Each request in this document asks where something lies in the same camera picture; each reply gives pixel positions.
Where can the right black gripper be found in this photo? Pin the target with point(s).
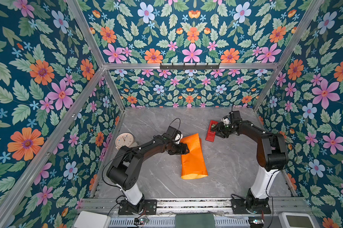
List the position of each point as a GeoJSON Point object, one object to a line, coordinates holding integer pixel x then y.
{"type": "Point", "coordinates": [220, 131]}

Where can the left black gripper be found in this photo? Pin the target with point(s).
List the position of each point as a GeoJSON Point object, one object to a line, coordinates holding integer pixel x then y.
{"type": "Point", "coordinates": [180, 152]}

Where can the yellow wrapping paper sheet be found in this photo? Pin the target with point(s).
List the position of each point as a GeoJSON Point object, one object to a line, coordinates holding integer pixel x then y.
{"type": "Point", "coordinates": [193, 164]}

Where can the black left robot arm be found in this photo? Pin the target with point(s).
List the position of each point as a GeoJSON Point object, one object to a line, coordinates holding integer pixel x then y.
{"type": "Point", "coordinates": [125, 167]}

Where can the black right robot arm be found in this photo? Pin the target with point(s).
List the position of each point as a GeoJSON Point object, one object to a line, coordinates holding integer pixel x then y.
{"type": "Point", "coordinates": [271, 155]}

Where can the green centre box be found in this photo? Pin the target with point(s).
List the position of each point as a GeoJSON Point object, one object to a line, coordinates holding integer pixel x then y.
{"type": "Point", "coordinates": [204, 220]}

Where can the white box bottom left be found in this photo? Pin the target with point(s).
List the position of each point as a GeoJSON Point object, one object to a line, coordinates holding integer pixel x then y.
{"type": "Point", "coordinates": [92, 220]}

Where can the red tape dispenser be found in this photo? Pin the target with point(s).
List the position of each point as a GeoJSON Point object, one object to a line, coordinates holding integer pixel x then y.
{"type": "Point", "coordinates": [210, 136]}

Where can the round white analog clock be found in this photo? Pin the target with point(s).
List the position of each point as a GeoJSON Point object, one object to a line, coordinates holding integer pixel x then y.
{"type": "Point", "coordinates": [124, 139]}

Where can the white device bottom right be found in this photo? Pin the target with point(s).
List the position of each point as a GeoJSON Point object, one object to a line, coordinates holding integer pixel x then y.
{"type": "Point", "coordinates": [296, 220]}

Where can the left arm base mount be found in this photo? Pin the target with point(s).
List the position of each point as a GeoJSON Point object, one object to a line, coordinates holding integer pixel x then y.
{"type": "Point", "coordinates": [147, 207]}

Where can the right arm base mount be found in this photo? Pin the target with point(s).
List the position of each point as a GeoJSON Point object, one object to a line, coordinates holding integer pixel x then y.
{"type": "Point", "coordinates": [250, 206]}

